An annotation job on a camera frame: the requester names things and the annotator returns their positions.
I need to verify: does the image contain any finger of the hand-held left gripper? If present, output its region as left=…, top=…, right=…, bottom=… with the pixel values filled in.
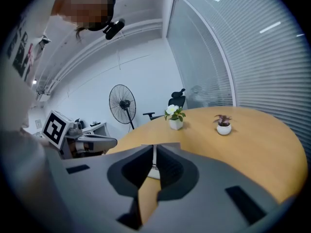
left=84, top=134, right=118, bottom=152

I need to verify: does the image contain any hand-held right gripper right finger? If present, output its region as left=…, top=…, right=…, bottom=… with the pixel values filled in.
left=145, top=144, right=294, bottom=233

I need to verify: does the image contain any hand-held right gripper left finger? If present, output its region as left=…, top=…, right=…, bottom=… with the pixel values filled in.
left=46, top=144, right=154, bottom=233

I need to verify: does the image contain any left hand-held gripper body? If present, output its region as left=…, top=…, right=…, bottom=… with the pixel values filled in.
left=41, top=110, right=94, bottom=159

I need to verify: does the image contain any white desk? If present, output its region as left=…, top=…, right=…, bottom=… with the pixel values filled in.
left=82, top=121, right=107, bottom=137

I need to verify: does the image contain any black standing fan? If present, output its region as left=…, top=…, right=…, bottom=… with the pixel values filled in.
left=108, top=84, right=137, bottom=130

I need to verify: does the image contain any person's printed beige shirt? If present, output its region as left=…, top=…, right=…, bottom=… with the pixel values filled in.
left=0, top=6, right=71, bottom=233

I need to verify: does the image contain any white flower potted plant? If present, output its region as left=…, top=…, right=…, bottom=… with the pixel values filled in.
left=164, top=104, right=187, bottom=131

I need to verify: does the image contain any small purple potted plant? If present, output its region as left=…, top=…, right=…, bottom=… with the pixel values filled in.
left=213, top=114, right=233, bottom=136

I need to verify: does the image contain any black office chair with headrest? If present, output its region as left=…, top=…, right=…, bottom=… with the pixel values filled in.
left=142, top=88, right=187, bottom=121

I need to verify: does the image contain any person's head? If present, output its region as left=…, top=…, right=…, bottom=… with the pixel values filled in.
left=51, top=0, right=116, bottom=33

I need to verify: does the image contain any black head-worn camera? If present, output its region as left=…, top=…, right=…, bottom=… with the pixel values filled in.
left=102, top=18, right=126, bottom=41

